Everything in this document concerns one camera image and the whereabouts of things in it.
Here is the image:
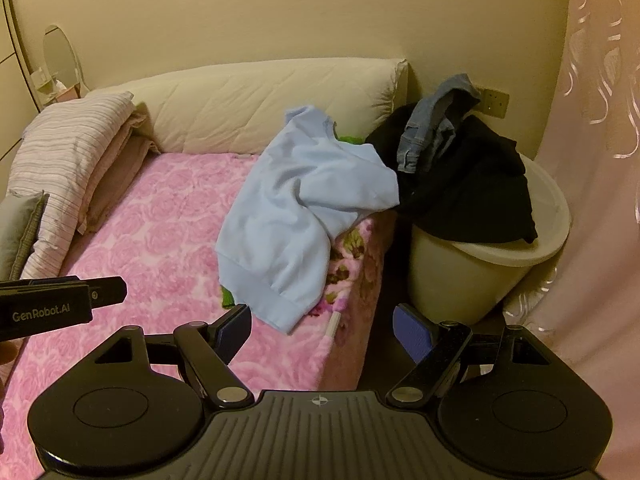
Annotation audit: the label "light blue sweatshirt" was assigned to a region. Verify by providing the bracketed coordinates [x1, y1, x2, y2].
[216, 105, 399, 334]

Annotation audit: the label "oval vanity mirror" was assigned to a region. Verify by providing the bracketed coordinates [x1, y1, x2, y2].
[42, 25, 85, 96]

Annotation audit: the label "pink floral bed blanket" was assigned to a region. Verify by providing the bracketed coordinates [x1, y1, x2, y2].
[1, 154, 395, 479]

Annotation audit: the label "cream plastic laundry bin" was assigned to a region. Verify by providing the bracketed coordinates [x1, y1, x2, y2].
[410, 156, 572, 325]

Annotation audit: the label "pink patterned curtain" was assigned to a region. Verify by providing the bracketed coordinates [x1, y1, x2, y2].
[504, 0, 639, 479]

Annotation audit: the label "folded beige blanket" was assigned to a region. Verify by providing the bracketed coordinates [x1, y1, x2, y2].
[77, 112, 158, 234]

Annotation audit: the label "black garment on bin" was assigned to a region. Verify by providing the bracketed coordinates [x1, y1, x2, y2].
[366, 103, 538, 244]

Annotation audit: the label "folded striped grey quilt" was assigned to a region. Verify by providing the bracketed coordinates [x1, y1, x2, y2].
[8, 91, 134, 278]

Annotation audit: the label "blue denim jeans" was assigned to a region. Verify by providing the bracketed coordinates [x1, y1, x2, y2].
[397, 74, 482, 174]

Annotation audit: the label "green cloth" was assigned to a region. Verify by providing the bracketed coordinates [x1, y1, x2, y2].
[220, 136, 364, 309]

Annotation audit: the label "wall power socket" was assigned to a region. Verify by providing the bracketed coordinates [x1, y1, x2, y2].
[475, 88, 510, 119]

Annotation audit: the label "cream quilted headboard cushion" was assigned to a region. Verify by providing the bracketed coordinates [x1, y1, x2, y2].
[108, 58, 409, 154]

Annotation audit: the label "grey small pillow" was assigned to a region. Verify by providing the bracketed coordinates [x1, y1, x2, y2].
[0, 192, 49, 282]

